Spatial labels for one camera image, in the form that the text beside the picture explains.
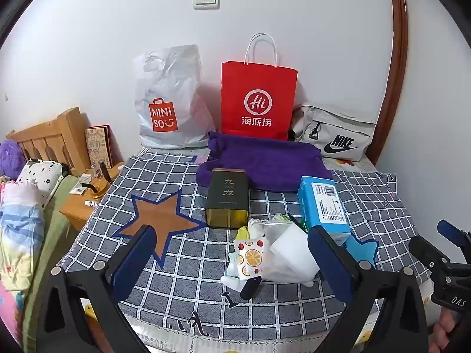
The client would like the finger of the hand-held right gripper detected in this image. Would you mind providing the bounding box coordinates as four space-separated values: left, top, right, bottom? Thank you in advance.
437 219 466 247
408 234 448 270

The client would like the fruit print pouch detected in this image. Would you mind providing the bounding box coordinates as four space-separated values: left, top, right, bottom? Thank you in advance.
234 238 271 279

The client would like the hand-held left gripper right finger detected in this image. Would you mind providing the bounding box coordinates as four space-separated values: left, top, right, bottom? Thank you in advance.
307 224 429 353

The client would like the white plastic shopping bag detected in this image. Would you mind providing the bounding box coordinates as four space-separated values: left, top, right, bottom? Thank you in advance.
133 44 216 150

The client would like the blue tissue box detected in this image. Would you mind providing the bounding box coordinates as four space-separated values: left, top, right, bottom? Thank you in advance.
297 176 352 245

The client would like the purple towel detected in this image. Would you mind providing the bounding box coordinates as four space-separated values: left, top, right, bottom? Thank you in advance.
195 130 334 194

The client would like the wooden nightstand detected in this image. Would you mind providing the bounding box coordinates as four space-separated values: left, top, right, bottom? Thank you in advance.
59 160 126 232

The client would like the red paper bag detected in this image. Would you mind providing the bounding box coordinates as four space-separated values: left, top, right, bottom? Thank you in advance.
221 33 298 141

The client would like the purple plush toy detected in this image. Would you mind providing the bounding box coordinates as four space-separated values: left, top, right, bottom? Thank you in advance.
0 140 25 182

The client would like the brown wooden door frame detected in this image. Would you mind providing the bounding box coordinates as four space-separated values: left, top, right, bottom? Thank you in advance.
368 0 410 163

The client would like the wooden headboard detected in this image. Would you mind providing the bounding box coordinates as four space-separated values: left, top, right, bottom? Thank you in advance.
6 107 92 177

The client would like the grey waist bag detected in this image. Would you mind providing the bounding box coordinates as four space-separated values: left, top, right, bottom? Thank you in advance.
291 103 377 161

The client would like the grey plaid blanket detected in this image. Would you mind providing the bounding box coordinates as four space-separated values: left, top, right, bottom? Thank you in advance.
55 149 435 342

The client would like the clear plastic bag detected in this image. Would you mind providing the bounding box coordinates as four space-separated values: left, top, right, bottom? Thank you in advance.
263 224 321 284

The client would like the patterned hardcover book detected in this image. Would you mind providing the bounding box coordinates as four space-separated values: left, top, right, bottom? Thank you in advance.
85 125 113 177

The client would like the colourful pastel quilt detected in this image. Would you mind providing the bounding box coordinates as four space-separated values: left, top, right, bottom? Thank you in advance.
0 180 47 343

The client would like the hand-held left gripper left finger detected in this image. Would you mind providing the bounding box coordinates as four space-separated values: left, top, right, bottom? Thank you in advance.
37 224 159 353

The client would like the green bed sheet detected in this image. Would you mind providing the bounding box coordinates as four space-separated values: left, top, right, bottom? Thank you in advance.
22 174 80 353

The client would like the person's right hand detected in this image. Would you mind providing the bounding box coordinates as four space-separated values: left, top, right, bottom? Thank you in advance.
430 308 460 353

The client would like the white floral pillow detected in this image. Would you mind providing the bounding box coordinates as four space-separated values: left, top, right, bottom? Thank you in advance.
16 160 70 207

